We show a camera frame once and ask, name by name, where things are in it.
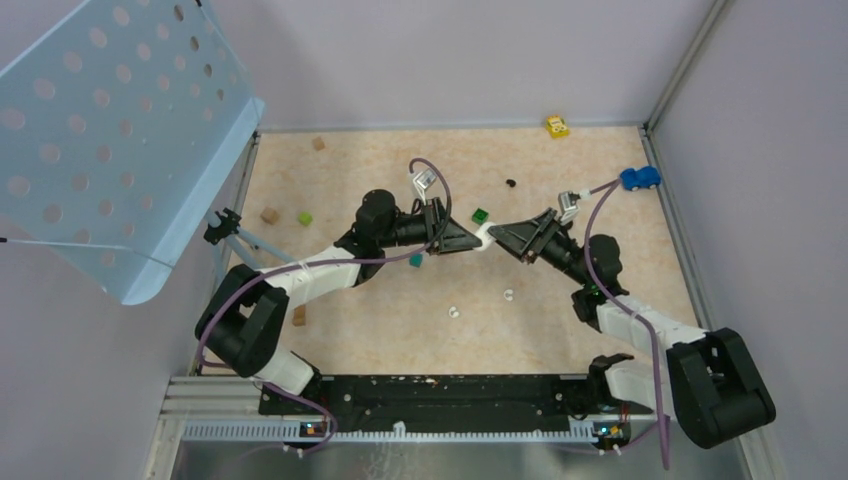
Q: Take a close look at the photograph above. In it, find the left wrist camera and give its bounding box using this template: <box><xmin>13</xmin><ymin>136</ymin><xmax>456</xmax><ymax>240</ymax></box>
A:
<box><xmin>409</xmin><ymin>168</ymin><xmax>439</xmax><ymax>203</ymax></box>

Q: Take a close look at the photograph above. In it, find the blue tripod stand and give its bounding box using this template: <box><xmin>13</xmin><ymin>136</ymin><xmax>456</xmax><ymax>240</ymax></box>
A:
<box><xmin>203</xmin><ymin>208</ymin><xmax>295</xmax><ymax>269</ymax></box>

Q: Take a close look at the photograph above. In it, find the wooden block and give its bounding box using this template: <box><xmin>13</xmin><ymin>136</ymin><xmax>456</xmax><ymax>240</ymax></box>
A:
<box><xmin>292</xmin><ymin>305</ymin><xmax>307</xmax><ymax>327</ymax></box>

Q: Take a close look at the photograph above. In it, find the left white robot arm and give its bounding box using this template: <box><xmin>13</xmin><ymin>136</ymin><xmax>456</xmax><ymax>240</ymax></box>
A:
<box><xmin>195</xmin><ymin>189</ymin><xmax>483</xmax><ymax>414</ymax></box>

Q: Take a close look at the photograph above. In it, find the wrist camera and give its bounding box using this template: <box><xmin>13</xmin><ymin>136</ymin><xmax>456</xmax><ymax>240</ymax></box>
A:
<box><xmin>409</xmin><ymin>168</ymin><xmax>439</xmax><ymax>203</ymax></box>
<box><xmin>558</xmin><ymin>191</ymin><xmax>582</xmax><ymax>225</ymax></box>

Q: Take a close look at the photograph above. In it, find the white earbud charging case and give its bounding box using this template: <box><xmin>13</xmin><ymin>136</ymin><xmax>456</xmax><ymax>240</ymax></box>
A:
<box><xmin>474</xmin><ymin>222</ymin><xmax>495</xmax><ymax>252</ymax></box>

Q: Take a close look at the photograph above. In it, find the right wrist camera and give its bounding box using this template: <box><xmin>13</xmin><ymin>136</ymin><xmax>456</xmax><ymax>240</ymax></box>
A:
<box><xmin>558</xmin><ymin>191</ymin><xmax>582</xmax><ymax>225</ymax></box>

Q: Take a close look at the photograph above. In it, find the blue perforated metal panel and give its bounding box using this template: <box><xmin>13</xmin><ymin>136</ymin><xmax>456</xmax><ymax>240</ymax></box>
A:
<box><xmin>1</xmin><ymin>1</ymin><xmax>265</xmax><ymax>305</ymax></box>

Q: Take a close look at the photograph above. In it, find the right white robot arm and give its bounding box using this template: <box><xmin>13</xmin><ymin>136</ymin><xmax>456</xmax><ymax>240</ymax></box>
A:
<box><xmin>476</xmin><ymin>209</ymin><xmax>777</xmax><ymax>449</ymax></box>

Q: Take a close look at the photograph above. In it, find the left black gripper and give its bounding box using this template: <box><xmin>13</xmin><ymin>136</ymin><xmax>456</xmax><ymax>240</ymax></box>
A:
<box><xmin>378</xmin><ymin>196</ymin><xmax>481</xmax><ymax>256</ymax></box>

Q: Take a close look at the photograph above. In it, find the lime green cube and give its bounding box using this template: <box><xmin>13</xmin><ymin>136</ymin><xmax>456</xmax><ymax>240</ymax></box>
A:
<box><xmin>297</xmin><ymin>211</ymin><xmax>313</xmax><ymax>227</ymax></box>

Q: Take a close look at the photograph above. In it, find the green lego brick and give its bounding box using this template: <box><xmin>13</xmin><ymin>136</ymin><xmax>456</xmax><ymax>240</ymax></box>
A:
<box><xmin>471</xmin><ymin>208</ymin><xmax>489</xmax><ymax>225</ymax></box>

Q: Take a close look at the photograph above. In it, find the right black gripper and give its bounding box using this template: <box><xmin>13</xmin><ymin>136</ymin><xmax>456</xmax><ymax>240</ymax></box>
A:
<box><xmin>488</xmin><ymin>208</ymin><xmax>591</xmax><ymax>287</ymax></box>

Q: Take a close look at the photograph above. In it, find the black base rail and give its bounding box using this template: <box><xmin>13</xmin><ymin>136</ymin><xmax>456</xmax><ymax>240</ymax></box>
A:
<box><xmin>258</xmin><ymin>374</ymin><xmax>621</xmax><ymax>433</ymax></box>

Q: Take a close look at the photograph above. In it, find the blue toy car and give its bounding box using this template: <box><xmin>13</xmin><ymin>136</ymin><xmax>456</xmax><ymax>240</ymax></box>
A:
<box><xmin>619</xmin><ymin>166</ymin><xmax>662</xmax><ymax>191</ymax></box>

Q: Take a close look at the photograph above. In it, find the yellow toy car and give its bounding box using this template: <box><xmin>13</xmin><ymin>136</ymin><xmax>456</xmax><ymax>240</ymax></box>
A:
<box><xmin>544</xmin><ymin>115</ymin><xmax>570</xmax><ymax>139</ymax></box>

